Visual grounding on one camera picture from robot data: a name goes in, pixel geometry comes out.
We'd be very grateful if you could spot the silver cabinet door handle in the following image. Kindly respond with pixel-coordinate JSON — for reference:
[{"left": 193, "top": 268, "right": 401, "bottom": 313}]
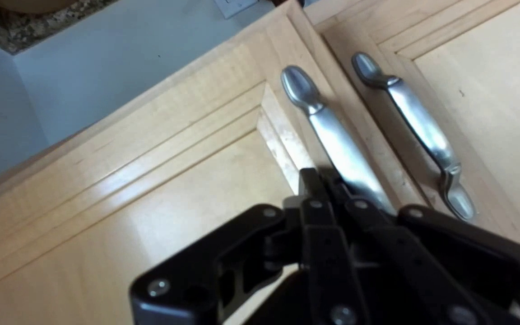
[
  {"left": 280, "top": 64, "right": 397, "bottom": 217},
  {"left": 350, "top": 51, "right": 477, "bottom": 223}
]

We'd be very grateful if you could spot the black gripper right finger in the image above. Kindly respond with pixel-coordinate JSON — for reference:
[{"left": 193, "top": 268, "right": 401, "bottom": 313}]
[{"left": 319, "top": 171, "right": 520, "bottom": 325}]

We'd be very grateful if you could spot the light wooden cabinet door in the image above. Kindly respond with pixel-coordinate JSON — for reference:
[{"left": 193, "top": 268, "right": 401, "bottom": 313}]
[
  {"left": 0, "top": 0, "right": 430, "bottom": 325},
  {"left": 303, "top": 0, "right": 520, "bottom": 255}
]

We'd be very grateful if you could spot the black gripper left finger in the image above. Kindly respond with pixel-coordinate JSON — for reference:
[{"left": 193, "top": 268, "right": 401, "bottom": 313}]
[{"left": 130, "top": 169, "right": 370, "bottom": 325}]

